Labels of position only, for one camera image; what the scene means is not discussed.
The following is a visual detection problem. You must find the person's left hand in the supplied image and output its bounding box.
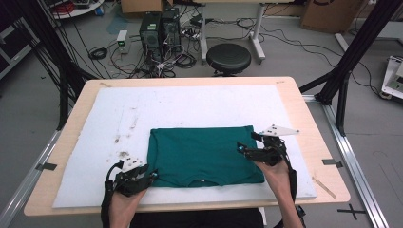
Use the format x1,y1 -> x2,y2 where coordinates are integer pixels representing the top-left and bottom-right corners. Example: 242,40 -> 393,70
108,189 -> 146,222

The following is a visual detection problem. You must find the tangle of floor cables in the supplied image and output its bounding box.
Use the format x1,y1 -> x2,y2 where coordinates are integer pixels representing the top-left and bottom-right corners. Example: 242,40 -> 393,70
107,41 -> 198,79

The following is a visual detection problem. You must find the cardboard box with black logo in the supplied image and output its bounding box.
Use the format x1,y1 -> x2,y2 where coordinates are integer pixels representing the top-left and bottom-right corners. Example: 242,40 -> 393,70
299,0 -> 366,34

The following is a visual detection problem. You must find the black tape strip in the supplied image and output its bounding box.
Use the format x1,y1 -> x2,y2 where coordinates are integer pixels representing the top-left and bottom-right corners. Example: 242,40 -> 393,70
34,161 -> 58,172
321,158 -> 344,169

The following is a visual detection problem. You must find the teal long-sleeve shirt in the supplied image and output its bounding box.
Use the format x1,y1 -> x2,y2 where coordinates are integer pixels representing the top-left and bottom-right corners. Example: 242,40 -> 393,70
145,125 -> 266,188

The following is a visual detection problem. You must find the coiled black cable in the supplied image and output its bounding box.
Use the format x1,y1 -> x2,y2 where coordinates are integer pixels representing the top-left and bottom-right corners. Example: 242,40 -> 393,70
87,46 -> 109,61

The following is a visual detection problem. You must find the open cardboard box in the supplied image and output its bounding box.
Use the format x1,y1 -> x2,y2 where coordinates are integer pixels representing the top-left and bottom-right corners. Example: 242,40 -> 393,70
121,0 -> 175,14

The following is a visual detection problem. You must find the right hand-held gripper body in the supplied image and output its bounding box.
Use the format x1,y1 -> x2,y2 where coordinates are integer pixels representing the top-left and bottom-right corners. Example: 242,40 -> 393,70
253,124 -> 300,167

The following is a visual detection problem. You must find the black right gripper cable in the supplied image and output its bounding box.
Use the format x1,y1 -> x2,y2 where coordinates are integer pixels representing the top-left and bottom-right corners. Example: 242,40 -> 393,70
274,139 -> 308,228

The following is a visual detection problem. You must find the person's dark clothing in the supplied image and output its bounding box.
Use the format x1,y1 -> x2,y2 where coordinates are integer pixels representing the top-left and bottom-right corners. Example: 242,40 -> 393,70
129,207 -> 266,228

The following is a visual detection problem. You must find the black tape cross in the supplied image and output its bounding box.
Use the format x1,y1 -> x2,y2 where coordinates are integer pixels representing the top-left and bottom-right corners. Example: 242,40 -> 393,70
336,203 -> 367,221

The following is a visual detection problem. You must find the long black floor cable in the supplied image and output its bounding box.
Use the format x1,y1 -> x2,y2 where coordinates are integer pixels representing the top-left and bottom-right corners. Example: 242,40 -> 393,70
236,17 -> 386,98

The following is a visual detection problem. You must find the white machine base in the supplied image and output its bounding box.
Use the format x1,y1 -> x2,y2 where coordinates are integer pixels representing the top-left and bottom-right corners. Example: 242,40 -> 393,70
380,55 -> 403,103

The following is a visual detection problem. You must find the round white table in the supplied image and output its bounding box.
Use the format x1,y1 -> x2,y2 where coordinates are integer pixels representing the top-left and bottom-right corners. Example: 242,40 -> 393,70
44,0 -> 106,21

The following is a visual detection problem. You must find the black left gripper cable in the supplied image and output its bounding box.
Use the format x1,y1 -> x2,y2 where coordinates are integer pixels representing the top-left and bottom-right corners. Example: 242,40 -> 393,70
100,161 -> 125,228

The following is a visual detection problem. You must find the small white device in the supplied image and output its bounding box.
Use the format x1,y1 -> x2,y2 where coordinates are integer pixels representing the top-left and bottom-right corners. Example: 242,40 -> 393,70
116,29 -> 130,54

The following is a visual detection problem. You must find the thin wooden stick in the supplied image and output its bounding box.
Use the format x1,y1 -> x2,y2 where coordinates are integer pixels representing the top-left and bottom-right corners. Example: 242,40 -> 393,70
311,176 -> 337,200

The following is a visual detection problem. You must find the aluminium floor rail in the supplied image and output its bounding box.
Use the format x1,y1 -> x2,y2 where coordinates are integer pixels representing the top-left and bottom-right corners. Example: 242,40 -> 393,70
303,94 -> 392,228
0,129 -> 62,228

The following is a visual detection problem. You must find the white foam mat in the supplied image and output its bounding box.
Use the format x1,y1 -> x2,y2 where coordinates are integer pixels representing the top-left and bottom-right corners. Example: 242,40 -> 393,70
51,85 -> 317,209

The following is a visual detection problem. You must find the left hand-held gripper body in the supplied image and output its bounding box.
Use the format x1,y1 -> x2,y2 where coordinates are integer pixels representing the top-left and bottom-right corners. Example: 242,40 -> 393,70
113,157 -> 146,198

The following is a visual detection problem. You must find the black computer tower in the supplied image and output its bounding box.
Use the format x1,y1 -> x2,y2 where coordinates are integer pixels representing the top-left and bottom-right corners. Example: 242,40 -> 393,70
161,7 -> 182,54
139,12 -> 163,62

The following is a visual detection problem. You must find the black round stool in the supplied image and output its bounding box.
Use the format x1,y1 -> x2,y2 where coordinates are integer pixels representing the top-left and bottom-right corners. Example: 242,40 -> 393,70
205,43 -> 253,78

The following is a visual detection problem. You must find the black metal frame post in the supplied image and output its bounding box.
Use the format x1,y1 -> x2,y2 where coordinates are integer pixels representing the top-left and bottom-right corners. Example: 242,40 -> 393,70
298,0 -> 403,137
17,0 -> 98,131

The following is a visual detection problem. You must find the person's right hand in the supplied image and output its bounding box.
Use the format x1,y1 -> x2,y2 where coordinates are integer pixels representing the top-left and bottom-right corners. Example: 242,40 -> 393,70
256,160 -> 291,199

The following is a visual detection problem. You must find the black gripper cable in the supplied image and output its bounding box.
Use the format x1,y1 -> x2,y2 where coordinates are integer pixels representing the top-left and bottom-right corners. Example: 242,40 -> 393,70
100,161 -> 125,228
274,139 -> 308,228

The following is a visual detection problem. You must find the white-legged wooden desk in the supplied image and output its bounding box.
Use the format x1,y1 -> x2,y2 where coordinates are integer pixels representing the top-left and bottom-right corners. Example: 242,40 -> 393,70
193,0 -> 297,65

